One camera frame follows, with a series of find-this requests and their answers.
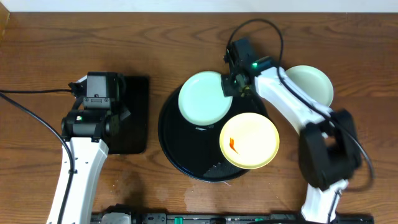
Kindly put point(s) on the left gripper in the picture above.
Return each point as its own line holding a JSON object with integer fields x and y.
{"x": 125, "y": 113}

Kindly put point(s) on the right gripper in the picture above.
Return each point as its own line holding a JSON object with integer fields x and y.
{"x": 227, "y": 89}

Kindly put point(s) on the light blue plate back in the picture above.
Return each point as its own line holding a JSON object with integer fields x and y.
{"x": 201, "y": 100}

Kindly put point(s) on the light blue plate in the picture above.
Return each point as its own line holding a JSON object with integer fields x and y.
{"x": 313, "y": 82}
{"x": 201, "y": 100}

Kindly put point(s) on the yellow plate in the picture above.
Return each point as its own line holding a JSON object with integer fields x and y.
{"x": 249, "y": 140}

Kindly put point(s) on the light blue plate front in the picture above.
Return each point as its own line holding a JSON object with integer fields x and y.
{"x": 313, "y": 82}

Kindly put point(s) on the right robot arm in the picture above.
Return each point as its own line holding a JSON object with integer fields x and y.
{"x": 329, "y": 152}

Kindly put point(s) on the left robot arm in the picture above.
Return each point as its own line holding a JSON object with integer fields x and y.
{"x": 86, "y": 132}

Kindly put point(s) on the rectangular black tray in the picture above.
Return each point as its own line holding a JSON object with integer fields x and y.
{"x": 132, "y": 136}

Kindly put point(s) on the round black tray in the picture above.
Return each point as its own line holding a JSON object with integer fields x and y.
{"x": 195, "y": 150}

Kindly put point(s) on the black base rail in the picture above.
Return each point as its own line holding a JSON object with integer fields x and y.
{"x": 124, "y": 214}

